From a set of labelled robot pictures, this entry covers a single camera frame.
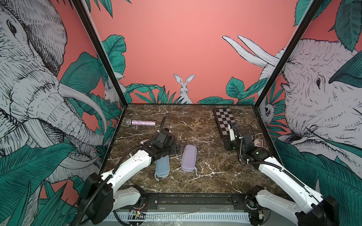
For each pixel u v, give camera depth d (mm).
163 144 625
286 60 901
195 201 751
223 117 1102
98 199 394
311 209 393
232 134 691
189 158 874
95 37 801
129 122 1041
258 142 961
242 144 579
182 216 701
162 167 837
